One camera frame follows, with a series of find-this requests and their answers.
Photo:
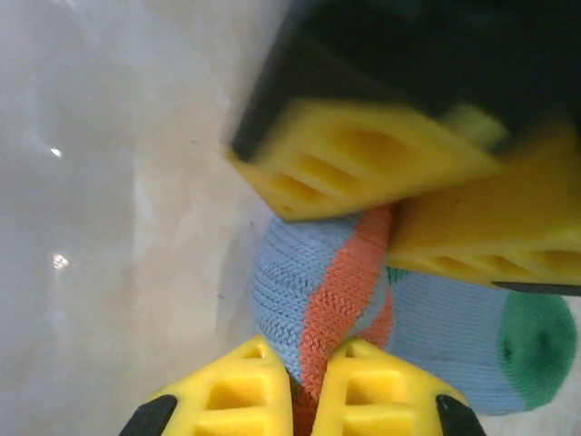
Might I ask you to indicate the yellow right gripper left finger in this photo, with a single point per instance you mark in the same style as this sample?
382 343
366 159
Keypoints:
245 390

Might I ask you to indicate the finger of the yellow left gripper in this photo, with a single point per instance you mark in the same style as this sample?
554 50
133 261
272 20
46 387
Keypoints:
363 154
499 227

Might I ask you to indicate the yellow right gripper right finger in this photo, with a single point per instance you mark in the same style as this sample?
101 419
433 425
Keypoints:
377 390

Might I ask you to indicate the blue sock with orange cuff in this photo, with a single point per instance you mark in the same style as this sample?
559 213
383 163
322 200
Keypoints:
281 295

